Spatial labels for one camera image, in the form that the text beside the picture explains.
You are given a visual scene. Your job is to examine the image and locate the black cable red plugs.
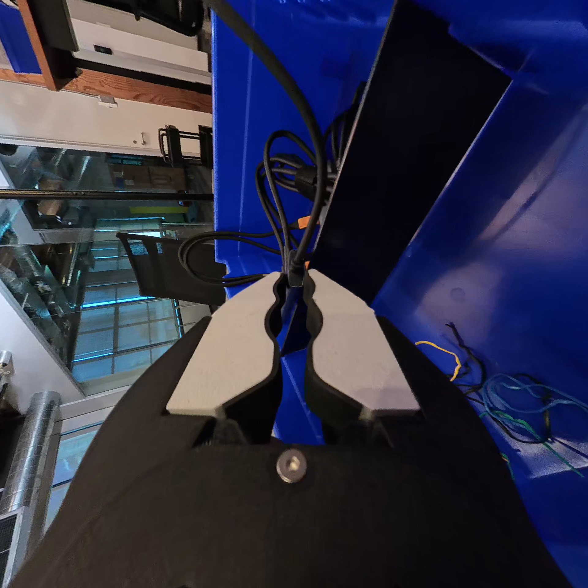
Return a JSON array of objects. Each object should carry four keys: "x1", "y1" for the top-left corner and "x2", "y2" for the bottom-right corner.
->
[{"x1": 177, "y1": 88, "x2": 368, "y2": 285}]

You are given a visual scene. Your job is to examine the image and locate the wooden post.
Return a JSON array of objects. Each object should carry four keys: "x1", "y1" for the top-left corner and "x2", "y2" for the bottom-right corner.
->
[{"x1": 0, "y1": 0, "x2": 214, "y2": 113}]

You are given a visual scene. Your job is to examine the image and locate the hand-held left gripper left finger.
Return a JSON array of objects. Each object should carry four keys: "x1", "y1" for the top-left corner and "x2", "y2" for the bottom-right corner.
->
[{"x1": 164, "y1": 271, "x2": 285, "y2": 432}]

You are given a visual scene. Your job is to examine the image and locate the silver ventilation duct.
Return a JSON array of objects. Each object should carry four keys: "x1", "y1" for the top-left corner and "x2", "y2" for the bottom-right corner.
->
[{"x1": 0, "y1": 391, "x2": 63, "y2": 552}]

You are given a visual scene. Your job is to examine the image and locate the black utility cart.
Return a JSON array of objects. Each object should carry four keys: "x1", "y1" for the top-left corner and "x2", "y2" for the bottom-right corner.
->
[{"x1": 158, "y1": 124, "x2": 214, "y2": 168}]

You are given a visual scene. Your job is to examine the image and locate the black bin divider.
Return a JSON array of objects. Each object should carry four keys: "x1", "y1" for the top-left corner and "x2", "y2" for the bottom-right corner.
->
[{"x1": 313, "y1": 0, "x2": 512, "y2": 306}]

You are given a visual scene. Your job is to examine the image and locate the bundle of coloured thin wires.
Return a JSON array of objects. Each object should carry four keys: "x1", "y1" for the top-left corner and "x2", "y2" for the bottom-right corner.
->
[{"x1": 414, "y1": 322, "x2": 588, "y2": 478}]

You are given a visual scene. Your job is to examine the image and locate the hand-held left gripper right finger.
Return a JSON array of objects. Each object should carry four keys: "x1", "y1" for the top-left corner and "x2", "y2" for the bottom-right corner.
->
[{"x1": 305, "y1": 269, "x2": 421, "y2": 434}]

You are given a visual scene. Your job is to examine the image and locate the blue plastic bin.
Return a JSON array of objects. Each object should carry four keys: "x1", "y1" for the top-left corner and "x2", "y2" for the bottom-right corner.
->
[{"x1": 210, "y1": 0, "x2": 588, "y2": 588}]

